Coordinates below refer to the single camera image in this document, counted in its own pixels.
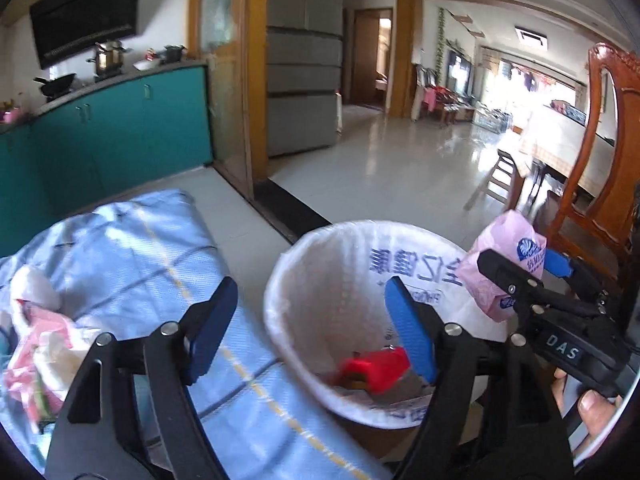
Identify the white plastic bag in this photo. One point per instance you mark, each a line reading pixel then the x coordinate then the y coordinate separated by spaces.
pixel 35 285

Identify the red plastic piece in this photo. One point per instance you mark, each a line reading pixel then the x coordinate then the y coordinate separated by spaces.
pixel 375 366

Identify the brown wooden door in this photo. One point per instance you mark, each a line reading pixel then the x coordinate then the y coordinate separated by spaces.
pixel 365 60

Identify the grey refrigerator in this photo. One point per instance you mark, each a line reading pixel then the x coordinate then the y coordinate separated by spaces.
pixel 300 85

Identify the small black pot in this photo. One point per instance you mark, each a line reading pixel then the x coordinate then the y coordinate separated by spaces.
pixel 172 54

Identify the black range hood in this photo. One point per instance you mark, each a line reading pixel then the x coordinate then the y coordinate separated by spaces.
pixel 85 15

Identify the carved wooden chair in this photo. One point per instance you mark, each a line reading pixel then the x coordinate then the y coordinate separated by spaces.
pixel 600 60

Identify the dark door mat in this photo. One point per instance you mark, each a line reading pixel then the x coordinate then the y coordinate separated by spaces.
pixel 290 205

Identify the steel cooking pot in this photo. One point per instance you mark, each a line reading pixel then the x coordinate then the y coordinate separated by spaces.
pixel 107 57

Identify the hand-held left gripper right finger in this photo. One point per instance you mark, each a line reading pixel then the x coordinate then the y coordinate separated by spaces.
pixel 410 330

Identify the person's right hand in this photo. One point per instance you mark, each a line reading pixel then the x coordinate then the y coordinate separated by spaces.
pixel 597 410

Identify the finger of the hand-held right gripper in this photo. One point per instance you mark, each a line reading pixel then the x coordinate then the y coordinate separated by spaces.
pixel 500 270
pixel 557 262

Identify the television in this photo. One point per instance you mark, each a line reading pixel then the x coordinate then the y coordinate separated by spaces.
pixel 459 72

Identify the white-lined trash bin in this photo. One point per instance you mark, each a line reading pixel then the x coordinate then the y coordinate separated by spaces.
pixel 320 300

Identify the black wok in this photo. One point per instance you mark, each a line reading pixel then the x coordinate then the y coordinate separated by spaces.
pixel 57 85

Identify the teal kitchen cabinet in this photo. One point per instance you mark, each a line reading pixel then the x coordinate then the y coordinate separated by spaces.
pixel 125 125

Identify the pink plastic wrapper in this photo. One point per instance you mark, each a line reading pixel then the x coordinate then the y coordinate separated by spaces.
pixel 50 324

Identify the blue checked cloth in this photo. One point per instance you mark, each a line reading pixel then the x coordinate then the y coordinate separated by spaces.
pixel 150 260

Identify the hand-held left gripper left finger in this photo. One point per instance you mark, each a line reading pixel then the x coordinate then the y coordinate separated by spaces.
pixel 212 332

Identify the green hanging vine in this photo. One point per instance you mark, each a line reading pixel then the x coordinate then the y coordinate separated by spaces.
pixel 440 40

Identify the wooden stool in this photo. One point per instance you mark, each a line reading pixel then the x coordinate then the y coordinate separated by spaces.
pixel 502 157

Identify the pink bowl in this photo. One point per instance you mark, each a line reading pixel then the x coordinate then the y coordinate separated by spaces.
pixel 11 115

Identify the wood-framed glass door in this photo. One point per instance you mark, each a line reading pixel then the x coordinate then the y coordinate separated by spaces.
pixel 220 35

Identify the ceiling light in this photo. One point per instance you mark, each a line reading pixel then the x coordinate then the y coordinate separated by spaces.
pixel 531 35

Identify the dining table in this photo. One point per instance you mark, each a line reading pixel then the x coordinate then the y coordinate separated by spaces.
pixel 565 140

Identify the pink tissue packet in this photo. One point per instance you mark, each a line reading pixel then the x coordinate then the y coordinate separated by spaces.
pixel 505 240

